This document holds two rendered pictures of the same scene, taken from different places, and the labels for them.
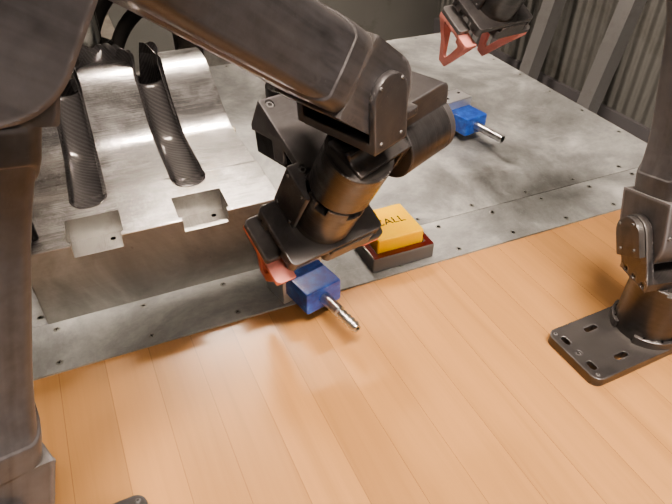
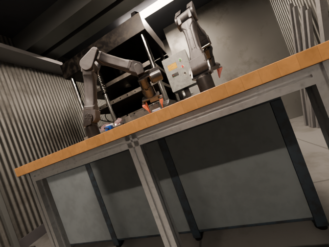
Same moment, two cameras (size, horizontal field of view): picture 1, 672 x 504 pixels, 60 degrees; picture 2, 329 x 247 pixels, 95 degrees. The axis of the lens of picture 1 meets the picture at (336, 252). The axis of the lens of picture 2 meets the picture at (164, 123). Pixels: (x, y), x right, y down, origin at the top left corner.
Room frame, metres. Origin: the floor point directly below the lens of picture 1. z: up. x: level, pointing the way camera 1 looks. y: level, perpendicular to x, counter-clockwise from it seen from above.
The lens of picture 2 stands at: (-0.17, -0.57, 0.75)
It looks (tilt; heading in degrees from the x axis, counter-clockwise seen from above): 0 degrees down; 43
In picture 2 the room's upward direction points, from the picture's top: 20 degrees counter-clockwise
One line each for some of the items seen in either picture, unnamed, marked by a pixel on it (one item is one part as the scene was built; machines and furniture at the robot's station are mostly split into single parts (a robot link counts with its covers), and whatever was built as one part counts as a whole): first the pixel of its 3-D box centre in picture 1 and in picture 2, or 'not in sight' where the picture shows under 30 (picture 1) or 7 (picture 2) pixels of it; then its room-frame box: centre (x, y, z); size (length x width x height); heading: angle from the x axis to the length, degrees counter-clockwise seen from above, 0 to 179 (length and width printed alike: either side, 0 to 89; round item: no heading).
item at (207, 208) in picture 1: (202, 217); not in sight; (0.51, 0.14, 0.87); 0.05 x 0.05 x 0.04; 24
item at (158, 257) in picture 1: (128, 137); (155, 112); (0.70, 0.28, 0.87); 0.50 x 0.26 x 0.14; 24
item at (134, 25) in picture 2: not in sight; (121, 69); (1.26, 1.18, 1.75); 1.30 x 0.84 x 0.61; 114
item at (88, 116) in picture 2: not in sight; (91, 120); (0.17, 0.22, 0.90); 0.09 x 0.06 x 0.06; 46
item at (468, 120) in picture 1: (471, 122); not in sight; (0.84, -0.21, 0.83); 0.13 x 0.05 x 0.05; 34
